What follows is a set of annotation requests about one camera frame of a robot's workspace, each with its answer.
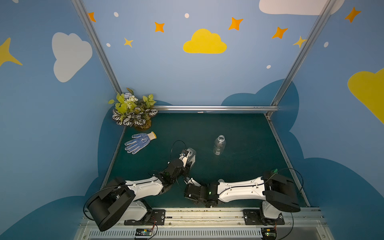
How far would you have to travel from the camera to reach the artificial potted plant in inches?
35.3

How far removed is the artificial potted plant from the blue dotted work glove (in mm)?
146

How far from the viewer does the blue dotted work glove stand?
103cm
